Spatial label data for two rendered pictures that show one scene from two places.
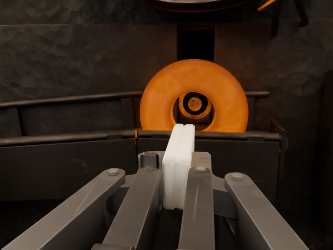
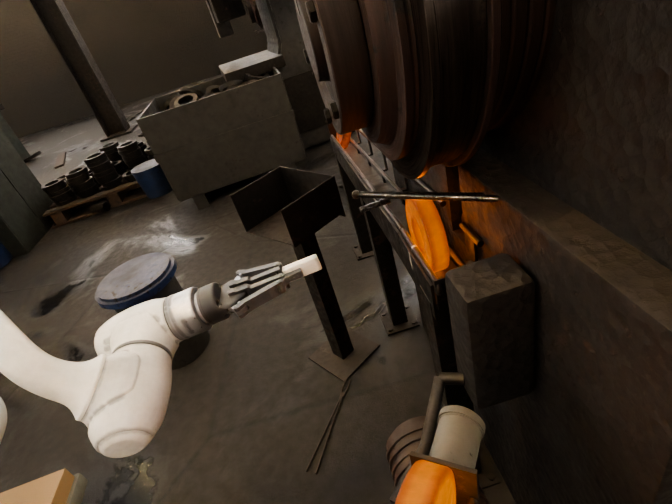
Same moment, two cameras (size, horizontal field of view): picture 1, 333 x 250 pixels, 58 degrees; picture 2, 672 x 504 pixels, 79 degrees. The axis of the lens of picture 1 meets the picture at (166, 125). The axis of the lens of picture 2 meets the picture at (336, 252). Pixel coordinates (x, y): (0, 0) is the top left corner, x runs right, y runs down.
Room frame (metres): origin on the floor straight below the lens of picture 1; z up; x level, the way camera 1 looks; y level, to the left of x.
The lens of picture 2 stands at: (0.17, -0.66, 1.18)
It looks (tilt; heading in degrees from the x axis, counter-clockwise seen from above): 33 degrees down; 82
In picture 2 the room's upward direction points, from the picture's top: 17 degrees counter-clockwise
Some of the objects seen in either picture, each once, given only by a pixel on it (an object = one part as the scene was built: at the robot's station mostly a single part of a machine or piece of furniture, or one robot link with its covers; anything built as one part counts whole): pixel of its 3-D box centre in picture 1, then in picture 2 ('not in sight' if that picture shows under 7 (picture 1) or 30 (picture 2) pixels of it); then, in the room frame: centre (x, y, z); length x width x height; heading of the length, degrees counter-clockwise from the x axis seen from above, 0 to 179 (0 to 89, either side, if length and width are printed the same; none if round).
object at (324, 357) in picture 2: not in sight; (314, 279); (0.23, 0.48, 0.36); 0.26 x 0.20 x 0.72; 118
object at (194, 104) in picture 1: (196, 98); not in sight; (0.59, -0.06, 0.74); 0.17 x 0.04 x 0.04; 173
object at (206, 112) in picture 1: (197, 93); not in sight; (0.68, -0.07, 0.74); 0.30 x 0.06 x 0.07; 173
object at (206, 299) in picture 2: not in sight; (226, 298); (0.03, 0.01, 0.73); 0.09 x 0.08 x 0.07; 173
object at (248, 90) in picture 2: not in sight; (228, 131); (0.09, 2.78, 0.39); 1.03 x 0.83 x 0.79; 177
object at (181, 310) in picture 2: not in sight; (191, 312); (-0.04, 0.02, 0.73); 0.09 x 0.06 x 0.09; 83
